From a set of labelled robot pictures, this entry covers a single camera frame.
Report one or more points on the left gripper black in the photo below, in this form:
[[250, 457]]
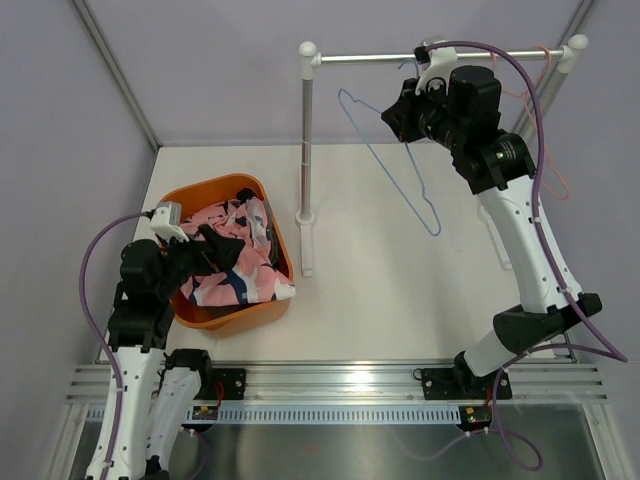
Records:
[[226, 250]]

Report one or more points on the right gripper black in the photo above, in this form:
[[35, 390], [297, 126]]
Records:
[[401, 115]]

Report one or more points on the pink navy patterned shorts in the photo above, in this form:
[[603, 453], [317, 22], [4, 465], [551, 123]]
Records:
[[254, 279]]

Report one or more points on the black shorts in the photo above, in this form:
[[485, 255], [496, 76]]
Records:
[[245, 195]]

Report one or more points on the pink hanger of grey shorts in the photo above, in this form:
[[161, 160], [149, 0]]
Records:
[[512, 83]]

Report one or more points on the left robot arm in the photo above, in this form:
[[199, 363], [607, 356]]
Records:
[[151, 390]]

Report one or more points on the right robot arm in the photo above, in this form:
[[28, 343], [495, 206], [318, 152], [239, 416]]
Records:
[[461, 113]]

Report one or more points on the orange plastic basket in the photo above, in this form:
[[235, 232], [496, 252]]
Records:
[[226, 321]]

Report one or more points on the silver clothes rack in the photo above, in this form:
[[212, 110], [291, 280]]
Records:
[[561, 61]]

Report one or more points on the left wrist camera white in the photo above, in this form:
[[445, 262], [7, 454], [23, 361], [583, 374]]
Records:
[[165, 222]]

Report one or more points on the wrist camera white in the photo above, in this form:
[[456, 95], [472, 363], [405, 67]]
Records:
[[165, 222], [436, 62]]

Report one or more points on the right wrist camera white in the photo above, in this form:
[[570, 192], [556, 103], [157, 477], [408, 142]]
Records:
[[436, 62]]

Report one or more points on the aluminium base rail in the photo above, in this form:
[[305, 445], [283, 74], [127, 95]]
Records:
[[543, 382]]

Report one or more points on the white slotted cable duct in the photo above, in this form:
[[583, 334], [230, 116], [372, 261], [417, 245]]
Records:
[[237, 414]]

